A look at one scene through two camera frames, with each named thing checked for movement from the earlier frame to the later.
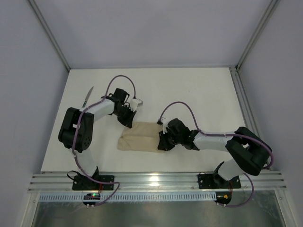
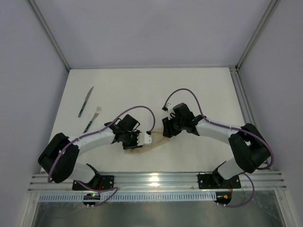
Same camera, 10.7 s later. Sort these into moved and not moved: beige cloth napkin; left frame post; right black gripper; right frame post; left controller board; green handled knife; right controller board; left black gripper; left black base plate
Moved: left black gripper; beige cloth napkin; right black gripper
Not moved: right controller board; left black base plate; left frame post; left controller board; green handled knife; right frame post
